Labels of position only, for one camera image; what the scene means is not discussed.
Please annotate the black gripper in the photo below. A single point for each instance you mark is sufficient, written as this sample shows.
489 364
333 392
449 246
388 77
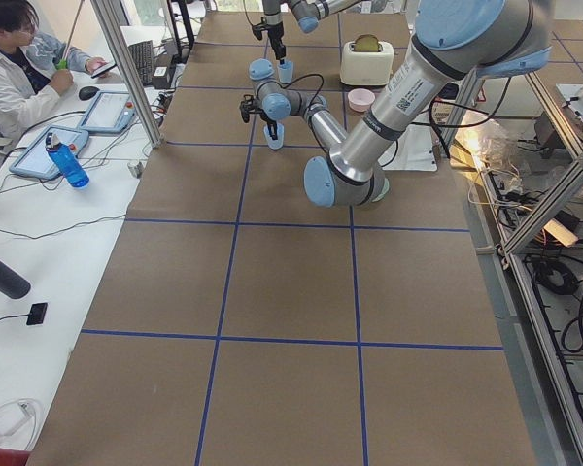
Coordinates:
274 35
269 124

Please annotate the light blue cup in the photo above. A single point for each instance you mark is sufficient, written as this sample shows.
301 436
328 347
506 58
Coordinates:
285 71
276 145

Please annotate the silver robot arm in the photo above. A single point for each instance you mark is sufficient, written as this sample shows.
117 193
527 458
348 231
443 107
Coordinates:
308 14
494 39

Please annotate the cream toaster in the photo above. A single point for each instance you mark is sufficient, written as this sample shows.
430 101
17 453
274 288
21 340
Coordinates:
366 68

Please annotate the toast slice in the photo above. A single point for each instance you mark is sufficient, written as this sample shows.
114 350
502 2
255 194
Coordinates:
366 43

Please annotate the pink plastic bowl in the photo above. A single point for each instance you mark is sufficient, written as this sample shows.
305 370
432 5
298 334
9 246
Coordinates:
360 99

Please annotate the green plastic bowl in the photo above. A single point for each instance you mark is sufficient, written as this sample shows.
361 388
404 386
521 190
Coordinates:
379 194

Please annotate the black keyboard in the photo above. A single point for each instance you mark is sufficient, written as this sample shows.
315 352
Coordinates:
142 54

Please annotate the far teach pendant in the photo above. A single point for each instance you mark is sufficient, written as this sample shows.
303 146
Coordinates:
109 112

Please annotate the teach pendant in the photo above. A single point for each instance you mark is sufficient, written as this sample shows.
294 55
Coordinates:
109 112
35 163

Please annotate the black computer mouse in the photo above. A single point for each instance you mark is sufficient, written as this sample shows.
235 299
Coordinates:
88 92

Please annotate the blue water bottle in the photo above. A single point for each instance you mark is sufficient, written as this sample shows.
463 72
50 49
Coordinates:
65 161

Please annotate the near teach pendant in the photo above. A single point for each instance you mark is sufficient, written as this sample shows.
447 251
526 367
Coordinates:
35 163

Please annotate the person in white jacket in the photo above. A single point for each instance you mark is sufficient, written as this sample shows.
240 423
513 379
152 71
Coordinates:
35 69

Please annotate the small black square device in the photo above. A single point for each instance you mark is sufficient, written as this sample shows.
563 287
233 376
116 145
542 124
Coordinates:
37 313

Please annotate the dark grey thermos bottle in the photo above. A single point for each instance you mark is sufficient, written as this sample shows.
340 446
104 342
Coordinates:
13 284

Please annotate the aluminium frame post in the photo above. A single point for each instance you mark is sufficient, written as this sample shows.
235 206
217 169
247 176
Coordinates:
110 26

